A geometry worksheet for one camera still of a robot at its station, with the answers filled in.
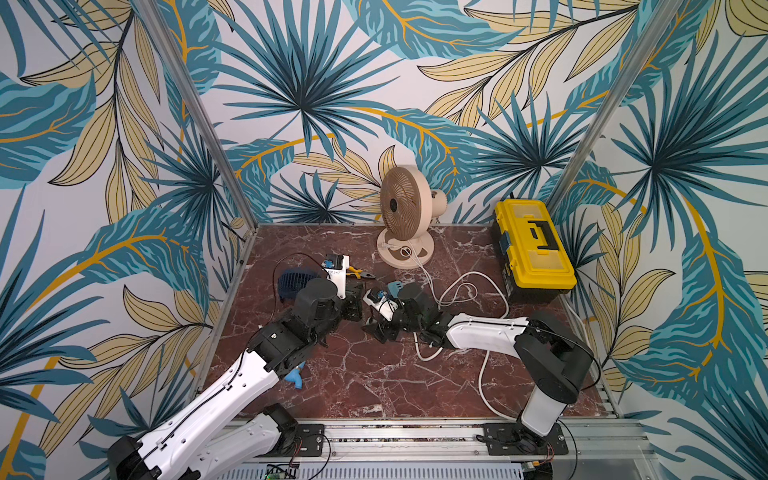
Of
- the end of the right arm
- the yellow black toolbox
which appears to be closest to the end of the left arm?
the end of the right arm

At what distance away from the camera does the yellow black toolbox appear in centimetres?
88

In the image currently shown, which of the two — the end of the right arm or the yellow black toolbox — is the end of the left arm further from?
the yellow black toolbox
